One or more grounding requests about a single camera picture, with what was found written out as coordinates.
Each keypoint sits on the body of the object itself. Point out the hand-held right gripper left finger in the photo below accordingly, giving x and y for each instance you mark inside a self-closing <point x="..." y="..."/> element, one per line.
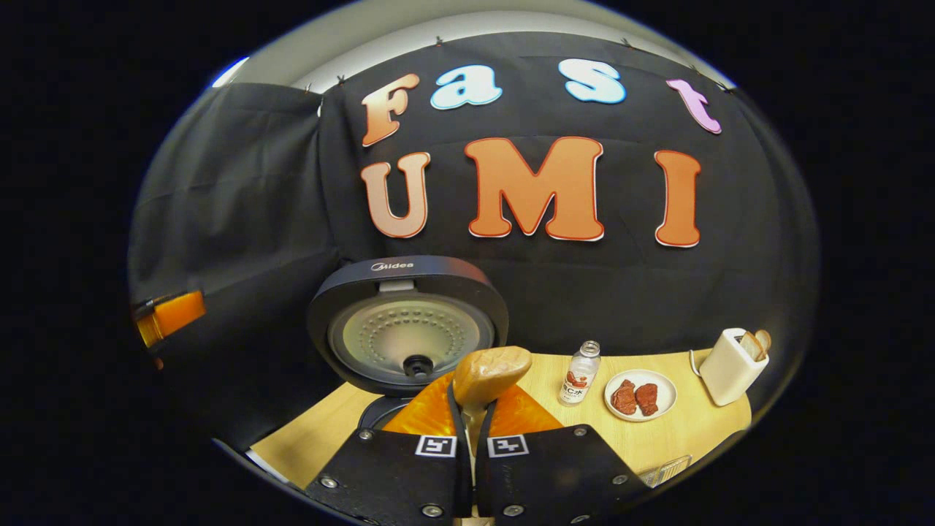
<point x="394" y="467"/>

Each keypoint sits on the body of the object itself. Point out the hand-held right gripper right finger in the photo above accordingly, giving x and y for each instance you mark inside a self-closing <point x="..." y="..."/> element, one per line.
<point x="555" y="467"/>

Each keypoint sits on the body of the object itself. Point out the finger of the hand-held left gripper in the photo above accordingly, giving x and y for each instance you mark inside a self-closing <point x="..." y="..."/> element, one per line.
<point x="179" y="313"/>

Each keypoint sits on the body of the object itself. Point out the wooden spoon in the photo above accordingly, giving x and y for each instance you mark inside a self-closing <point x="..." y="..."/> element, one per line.
<point x="489" y="372"/>

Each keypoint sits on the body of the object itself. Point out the black rice cooker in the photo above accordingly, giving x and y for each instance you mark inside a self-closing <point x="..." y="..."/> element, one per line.
<point x="409" y="285"/>

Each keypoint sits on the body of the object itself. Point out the clear drink bottle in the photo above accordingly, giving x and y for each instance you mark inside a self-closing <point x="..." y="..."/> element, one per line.
<point x="578" y="380"/>

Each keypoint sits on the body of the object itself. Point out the red meat piece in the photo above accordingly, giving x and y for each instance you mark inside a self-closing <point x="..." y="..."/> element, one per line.
<point x="647" y="399"/>
<point x="624" y="398"/>

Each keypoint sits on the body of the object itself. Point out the white round plate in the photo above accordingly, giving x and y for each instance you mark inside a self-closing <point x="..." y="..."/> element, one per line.
<point x="668" y="398"/>

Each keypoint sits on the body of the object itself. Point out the white toaster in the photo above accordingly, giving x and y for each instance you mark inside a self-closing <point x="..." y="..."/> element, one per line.
<point x="730" y="376"/>

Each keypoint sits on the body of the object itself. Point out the toasted bread slice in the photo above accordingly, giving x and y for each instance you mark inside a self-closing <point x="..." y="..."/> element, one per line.
<point x="763" y="342"/>
<point x="749" y="345"/>

